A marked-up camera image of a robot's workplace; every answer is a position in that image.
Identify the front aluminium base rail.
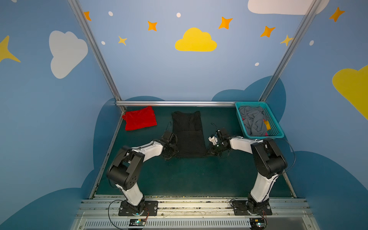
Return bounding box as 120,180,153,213
71,195,320,230

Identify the horizontal aluminium frame rail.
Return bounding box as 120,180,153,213
116,101,236,107

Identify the right green circuit board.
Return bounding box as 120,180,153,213
250,218,267,230

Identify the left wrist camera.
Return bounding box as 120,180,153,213
161,130,177,143

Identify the red folded t shirt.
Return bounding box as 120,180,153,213
122,106,157,131

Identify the right aluminium corner post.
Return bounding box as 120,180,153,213
259,0,323,102

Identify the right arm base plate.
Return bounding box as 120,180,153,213
230,199,273,216

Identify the green circuit board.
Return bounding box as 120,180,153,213
250,218,267,230
129,219,146,227

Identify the black printed t shirt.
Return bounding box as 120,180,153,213
172,111,207,158

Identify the floor rail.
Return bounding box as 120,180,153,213
88,114,123,199
283,172,297,198

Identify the yellow garment in basket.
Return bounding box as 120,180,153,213
264,120,271,130

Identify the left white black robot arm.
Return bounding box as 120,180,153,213
106,140,179,213

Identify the right side floor rail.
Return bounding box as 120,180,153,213
283,172,297,198

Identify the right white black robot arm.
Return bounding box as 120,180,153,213
208,135,288,210

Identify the left aluminium corner post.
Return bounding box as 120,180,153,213
68,0,121,101

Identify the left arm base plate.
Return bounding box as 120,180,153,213
118,201,158,216

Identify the teal plastic basket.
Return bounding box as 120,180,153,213
235,102,285,140

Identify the grey t shirt in basket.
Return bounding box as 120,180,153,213
239,106,268,137

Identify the left green circuit board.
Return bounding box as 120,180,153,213
129,219,146,227

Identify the left side floor rail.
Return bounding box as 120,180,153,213
88,114,123,199

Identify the aluminium corner post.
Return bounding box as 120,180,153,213
68,0,121,101
259,0,323,102

